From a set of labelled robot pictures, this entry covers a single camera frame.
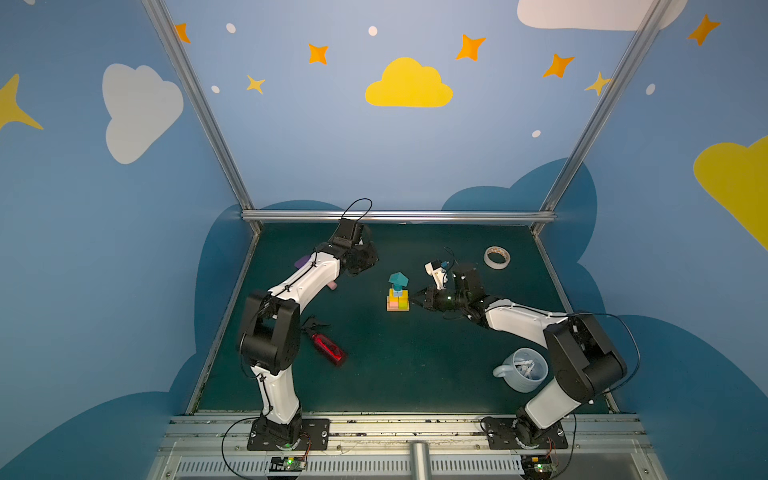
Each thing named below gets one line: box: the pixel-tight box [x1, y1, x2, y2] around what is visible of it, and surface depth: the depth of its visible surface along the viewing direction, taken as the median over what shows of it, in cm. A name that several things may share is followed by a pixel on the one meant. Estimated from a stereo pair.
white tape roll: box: [483, 245, 511, 270], surface depth 113 cm
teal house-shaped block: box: [388, 272, 409, 287], surface depth 92 cm
